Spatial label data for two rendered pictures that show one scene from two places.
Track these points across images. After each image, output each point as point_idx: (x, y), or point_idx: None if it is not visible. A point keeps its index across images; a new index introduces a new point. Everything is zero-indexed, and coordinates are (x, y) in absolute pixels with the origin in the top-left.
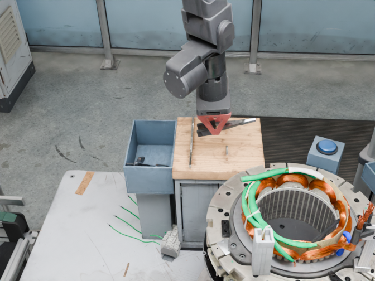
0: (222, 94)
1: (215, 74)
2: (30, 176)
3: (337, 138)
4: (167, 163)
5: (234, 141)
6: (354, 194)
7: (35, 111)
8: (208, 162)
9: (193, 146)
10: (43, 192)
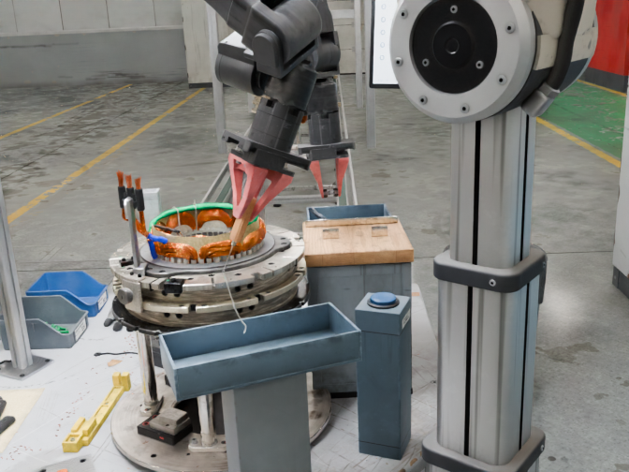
0: (314, 139)
1: (307, 109)
2: (595, 420)
3: None
4: None
5: (358, 240)
6: (247, 273)
7: None
8: (318, 232)
9: (343, 226)
10: (574, 439)
